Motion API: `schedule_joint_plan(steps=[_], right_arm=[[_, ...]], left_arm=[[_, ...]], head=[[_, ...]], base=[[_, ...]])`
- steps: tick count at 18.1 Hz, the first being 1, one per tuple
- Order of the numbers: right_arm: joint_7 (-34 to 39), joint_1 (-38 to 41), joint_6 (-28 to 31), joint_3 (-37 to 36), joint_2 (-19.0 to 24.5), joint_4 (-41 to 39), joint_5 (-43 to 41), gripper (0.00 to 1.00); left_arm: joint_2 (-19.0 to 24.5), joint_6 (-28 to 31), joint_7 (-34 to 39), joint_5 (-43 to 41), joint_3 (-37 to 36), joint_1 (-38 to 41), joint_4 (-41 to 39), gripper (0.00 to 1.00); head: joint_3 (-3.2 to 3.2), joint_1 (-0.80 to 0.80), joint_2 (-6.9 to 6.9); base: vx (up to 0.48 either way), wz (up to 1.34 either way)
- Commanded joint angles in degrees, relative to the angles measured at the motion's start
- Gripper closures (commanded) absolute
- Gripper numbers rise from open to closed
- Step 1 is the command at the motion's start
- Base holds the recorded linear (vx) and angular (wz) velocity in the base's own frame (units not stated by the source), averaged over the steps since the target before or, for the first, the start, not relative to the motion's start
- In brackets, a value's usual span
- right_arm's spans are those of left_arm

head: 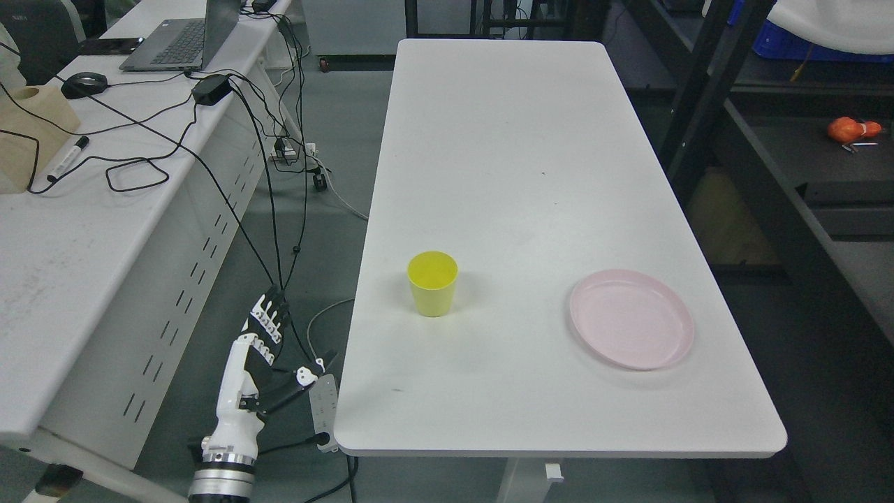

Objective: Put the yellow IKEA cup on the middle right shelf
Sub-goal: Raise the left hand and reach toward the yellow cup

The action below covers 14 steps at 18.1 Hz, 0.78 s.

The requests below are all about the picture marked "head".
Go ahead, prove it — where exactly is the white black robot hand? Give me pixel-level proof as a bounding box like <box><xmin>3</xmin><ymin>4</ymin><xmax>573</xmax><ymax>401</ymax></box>
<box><xmin>201</xmin><ymin>286</ymin><xmax>335</xmax><ymax>466</ymax></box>

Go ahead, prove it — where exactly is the yellow plastic cup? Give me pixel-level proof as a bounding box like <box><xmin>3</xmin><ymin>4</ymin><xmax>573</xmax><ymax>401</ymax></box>
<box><xmin>406</xmin><ymin>251</ymin><xmax>459</xmax><ymax>317</ymax></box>

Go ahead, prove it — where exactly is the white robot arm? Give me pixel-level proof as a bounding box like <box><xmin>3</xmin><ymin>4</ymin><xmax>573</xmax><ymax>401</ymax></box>
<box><xmin>188</xmin><ymin>453</ymin><xmax>256</xmax><ymax>502</ymax></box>

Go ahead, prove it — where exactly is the black metal shelf rack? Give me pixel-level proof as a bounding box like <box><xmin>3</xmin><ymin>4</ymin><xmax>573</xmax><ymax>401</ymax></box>
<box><xmin>628</xmin><ymin>1</ymin><xmax>892</xmax><ymax>400</ymax></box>

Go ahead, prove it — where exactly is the white side desk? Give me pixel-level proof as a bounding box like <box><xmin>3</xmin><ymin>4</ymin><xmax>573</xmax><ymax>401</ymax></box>
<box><xmin>2</xmin><ymin>1</ymin><xmax>291</xmax><ymax>502</ymax></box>

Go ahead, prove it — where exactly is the white power strip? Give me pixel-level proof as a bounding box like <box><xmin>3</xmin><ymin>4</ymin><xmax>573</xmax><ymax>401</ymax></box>
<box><xmin>270</xmin><ymin>137</ymin><xmax>329</xmax><ymax>192</ymax></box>

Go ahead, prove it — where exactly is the white work table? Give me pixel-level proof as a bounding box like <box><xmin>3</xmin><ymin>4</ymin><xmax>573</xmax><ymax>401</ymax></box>
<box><xmin>333</xmin><ymin>38</ymin><xmax>788</xmax><ymax>501</ymax></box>

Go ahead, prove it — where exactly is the black marker pen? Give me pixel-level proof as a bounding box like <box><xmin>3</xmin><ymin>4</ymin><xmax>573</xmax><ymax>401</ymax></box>
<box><xmin>45</xmin><ymin>135</ymin><xmax>90</xmax><ymax>184</ymax></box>

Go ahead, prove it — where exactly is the black power adapter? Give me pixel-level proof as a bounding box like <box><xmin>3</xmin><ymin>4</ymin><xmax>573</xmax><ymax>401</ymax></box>
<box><xmin>191</xmin><ymin>74</ymin><xmax>232</xmax><ymax>106</ymax></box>

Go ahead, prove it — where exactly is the black round puck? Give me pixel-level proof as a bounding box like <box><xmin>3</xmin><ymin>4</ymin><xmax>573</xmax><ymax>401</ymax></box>
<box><xmin>61</xmin><ymin>71</ymin><xmax>110</xmax><ymax>100</ymax></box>

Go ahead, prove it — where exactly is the grey laptop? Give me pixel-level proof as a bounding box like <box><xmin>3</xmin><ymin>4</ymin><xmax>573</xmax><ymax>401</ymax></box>
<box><xmin>120</xmin><ymin>1</ymin><xmax>242</xmax><ymax>71</ymax></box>

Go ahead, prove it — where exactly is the black smartphone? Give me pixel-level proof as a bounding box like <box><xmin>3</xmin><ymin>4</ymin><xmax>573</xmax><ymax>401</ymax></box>
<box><xmin>78</xmin><ymin>37</ymin><xmax>144</xmax><ymax>55</ymax></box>

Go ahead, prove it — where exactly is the pink plastic plate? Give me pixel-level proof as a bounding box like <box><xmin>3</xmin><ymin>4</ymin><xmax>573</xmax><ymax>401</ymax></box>
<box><xmin>569</xmin><ymin>270</ymin><xmax>695</xmax><ymax>370</ymax></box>

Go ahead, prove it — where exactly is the orange toy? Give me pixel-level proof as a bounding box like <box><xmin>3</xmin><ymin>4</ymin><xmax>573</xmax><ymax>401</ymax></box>
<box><xmin>826</xmin><ymin>117</ymin><xmax>883</xmax><ymax>144</ymax></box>

